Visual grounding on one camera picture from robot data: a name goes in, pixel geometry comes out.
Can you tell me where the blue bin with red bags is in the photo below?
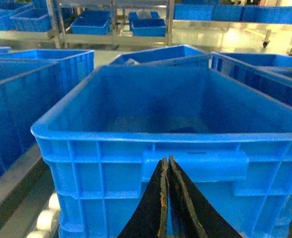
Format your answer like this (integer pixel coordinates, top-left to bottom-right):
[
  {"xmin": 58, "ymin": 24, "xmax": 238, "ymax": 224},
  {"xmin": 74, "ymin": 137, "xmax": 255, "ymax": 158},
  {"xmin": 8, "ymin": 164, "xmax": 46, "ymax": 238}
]
[{"xmin": 211, "ymin": 52, "xmax": 292, "ymax": 107}]

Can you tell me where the empty blue plastic bin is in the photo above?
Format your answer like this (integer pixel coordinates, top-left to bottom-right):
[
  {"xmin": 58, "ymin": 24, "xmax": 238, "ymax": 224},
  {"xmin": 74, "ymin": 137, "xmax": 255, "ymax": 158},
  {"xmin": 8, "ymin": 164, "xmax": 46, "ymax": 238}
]
[{"xmin": 31, "ymin": 65, "xmax": 292, "ymax": 238}]

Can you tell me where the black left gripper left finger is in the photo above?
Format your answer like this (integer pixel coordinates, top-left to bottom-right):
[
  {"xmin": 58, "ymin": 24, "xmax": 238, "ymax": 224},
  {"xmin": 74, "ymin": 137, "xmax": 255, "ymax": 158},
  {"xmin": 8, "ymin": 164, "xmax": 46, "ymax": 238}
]
[{"xmin": 118, "ymin": 158, "xmax": 169, "ymax": 238}]

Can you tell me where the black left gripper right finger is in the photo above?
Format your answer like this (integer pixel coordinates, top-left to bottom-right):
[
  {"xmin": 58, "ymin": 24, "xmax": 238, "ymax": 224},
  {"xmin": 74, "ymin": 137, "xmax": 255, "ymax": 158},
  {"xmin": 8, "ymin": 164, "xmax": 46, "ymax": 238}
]
[{"xmin": 168, "ymin": 155, "xmax": 241, "ymax": 238}]

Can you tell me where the blue bin far left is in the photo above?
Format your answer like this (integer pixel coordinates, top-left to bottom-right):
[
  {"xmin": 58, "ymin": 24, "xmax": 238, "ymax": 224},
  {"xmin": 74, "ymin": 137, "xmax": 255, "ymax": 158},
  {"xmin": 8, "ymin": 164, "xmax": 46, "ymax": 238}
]
[{"xmin": 0, "ymin": 49, "xmax": 94, "ymax": 177}]

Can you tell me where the blue bin behind target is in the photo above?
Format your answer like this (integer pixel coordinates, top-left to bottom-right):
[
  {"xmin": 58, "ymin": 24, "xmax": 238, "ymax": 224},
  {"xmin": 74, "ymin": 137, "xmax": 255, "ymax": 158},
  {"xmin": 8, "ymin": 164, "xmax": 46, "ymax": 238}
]
[{"xmin": 110, "ymin": 45, "xmax": 211, "ymax": 67}]

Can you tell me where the rear steel shelf rack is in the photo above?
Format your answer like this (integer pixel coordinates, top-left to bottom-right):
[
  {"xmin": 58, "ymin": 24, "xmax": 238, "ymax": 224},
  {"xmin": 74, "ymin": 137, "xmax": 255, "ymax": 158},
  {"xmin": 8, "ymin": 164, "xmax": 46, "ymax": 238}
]
[{"xmin": 0, "ymin": 0, "xmax": 292, "ymax": 55}]

